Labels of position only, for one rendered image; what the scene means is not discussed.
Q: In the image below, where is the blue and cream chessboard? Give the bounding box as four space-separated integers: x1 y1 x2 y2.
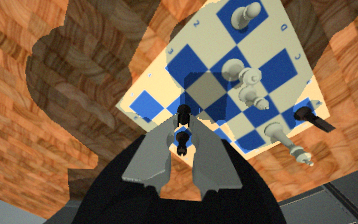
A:
116 0 330 160

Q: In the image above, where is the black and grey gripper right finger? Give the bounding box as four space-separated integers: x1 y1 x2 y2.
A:
187 113 287 224

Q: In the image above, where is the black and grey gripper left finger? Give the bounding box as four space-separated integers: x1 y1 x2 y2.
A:
71 113 180 224

